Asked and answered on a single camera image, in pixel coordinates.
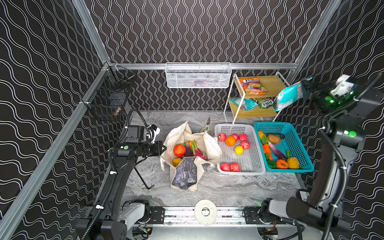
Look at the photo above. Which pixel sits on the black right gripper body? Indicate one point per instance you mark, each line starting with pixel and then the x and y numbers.
pixel 309 92

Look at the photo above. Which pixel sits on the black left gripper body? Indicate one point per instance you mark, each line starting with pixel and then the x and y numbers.
pixel 159 148

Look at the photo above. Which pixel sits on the yellow mango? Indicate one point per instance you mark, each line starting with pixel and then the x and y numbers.
pixel 176 161

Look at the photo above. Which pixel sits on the red tomato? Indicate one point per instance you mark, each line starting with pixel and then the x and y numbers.
pixel 179 150

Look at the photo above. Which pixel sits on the green pink snack bag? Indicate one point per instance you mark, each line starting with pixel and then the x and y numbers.
pixel 288 96

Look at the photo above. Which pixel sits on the purple eggplant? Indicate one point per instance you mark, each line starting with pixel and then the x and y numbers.
pixel 189 152

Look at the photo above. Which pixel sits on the cream canvas grocery bag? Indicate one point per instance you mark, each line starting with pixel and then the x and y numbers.
pixel 188 173

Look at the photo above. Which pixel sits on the pink dragon fruit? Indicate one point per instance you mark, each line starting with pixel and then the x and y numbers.
pixel 197 152

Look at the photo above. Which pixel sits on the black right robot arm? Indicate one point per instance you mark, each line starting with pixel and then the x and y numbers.
pixel 343 138

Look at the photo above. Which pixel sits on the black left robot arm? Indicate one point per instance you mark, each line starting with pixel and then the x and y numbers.
pixel 103 221

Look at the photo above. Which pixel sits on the green candy bag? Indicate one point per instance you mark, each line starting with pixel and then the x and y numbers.
pixel 265 103

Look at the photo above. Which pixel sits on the orange snack bag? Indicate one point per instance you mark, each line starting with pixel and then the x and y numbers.
pixel 253 86

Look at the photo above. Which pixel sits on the teal white snack bag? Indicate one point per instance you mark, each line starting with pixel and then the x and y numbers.
pixel 246 104

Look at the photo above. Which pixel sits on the black hex key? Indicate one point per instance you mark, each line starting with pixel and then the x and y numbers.
pixel 143 181

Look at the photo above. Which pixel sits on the brown kiwi potato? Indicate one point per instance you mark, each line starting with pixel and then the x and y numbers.
pixel 274 139

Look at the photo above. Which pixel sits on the teal plastic vegetable basket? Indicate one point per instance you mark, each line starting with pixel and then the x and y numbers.
pixel 290 142

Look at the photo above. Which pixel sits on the white wooden two-tier shelf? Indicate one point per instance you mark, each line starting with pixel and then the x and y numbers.
pixel 274 84

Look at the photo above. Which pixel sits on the yellow corn cob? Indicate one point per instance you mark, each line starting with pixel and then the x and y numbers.
pixel 261 135

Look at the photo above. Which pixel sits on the yellow potato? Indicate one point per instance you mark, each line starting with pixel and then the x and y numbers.
pixel 293 163

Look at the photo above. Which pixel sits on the orange tangerine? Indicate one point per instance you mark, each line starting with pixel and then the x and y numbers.
pixel 231 141

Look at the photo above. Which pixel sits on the orange bell pepper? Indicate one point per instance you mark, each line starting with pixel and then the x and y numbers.
pixel 281 164

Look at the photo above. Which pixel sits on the green bell pepper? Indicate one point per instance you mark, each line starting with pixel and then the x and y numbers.
pixel 271 164

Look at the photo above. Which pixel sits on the yellow lemon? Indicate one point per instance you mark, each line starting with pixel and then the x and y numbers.
pixel 239 150

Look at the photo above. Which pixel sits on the white plastic fruit basket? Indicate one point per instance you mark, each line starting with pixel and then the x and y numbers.
pixel 242 154

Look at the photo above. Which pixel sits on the white round disc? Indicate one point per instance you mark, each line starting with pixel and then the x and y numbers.
pixel 205 212

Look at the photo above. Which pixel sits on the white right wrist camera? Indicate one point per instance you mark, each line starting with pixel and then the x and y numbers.
pixel 344 85

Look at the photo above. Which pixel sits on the black wire wall basket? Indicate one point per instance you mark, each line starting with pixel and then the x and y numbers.
pixel 109 100

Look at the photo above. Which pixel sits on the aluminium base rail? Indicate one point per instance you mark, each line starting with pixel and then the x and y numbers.
pixel 268 222

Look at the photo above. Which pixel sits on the white wire wall basket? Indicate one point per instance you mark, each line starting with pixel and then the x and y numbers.
pixel 196 75

